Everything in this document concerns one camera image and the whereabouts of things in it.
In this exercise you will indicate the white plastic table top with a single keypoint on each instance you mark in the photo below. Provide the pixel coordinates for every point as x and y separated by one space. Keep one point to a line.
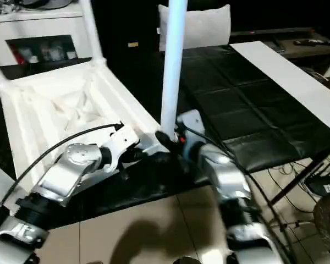
57 96

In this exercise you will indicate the black work table leg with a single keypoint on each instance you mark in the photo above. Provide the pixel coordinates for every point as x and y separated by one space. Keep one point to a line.
291 184

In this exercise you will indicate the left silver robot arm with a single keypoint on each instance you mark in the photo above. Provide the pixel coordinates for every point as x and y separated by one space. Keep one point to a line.
71 156

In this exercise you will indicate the white sideboard with glass doors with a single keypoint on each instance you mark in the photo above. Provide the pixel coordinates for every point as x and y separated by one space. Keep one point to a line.
30 24

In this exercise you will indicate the white flat board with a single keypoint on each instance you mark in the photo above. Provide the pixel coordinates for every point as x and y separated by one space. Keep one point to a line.
277 68

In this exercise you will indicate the black floor adapter box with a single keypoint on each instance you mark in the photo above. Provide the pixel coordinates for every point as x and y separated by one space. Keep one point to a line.
321 185

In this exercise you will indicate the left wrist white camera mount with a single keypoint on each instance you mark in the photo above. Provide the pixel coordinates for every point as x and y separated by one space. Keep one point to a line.
123 137

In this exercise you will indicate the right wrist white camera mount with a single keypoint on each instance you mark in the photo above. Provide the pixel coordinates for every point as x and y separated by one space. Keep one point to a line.
193 121

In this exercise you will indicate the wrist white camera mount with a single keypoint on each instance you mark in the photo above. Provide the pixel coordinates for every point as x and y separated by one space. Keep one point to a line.
123 137
193 121

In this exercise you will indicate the grey pillow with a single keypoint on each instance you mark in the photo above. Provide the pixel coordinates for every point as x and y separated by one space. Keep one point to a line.
209 27

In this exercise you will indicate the black tangled item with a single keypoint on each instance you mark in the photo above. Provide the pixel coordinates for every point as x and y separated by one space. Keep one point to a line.
5 8

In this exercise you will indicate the white cup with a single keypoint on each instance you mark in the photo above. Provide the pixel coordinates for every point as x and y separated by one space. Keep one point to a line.
33 59
71 55

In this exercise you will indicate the red bottle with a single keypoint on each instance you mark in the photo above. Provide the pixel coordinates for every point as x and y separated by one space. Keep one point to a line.
19 59

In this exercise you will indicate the black work surface mat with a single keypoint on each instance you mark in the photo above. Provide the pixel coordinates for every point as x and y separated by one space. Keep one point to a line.
250 96

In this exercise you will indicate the black rail with red mark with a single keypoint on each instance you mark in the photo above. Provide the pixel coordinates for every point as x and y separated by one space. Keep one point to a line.
264 31

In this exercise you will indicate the black flat remote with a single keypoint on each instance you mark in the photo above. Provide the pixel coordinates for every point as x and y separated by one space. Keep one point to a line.
313 42

